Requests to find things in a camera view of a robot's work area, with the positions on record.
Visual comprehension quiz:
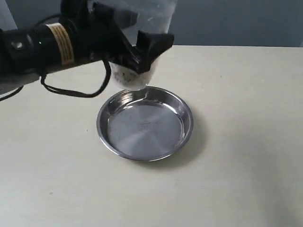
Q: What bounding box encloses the clear plastic bottle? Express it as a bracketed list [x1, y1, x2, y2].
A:
[87, 0, 178, 92]

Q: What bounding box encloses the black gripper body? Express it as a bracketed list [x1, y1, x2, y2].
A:
[59, 0, 139, 71]

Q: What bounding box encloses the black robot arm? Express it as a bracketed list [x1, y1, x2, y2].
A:
[0, 0, 174, 82]

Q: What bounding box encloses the round steel tray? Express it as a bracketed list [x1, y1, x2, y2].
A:
[96, 86, 194, 162]

